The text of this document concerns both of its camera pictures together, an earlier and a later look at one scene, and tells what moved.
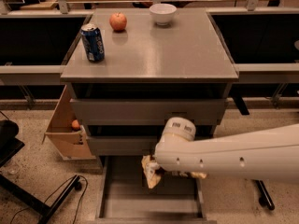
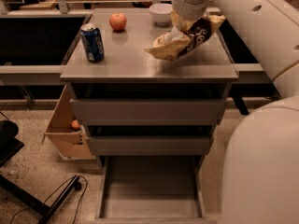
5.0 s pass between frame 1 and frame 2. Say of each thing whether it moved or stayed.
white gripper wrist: moved
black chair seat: stayed
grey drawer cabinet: stayed
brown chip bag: moved
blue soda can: stayed
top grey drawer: stayed
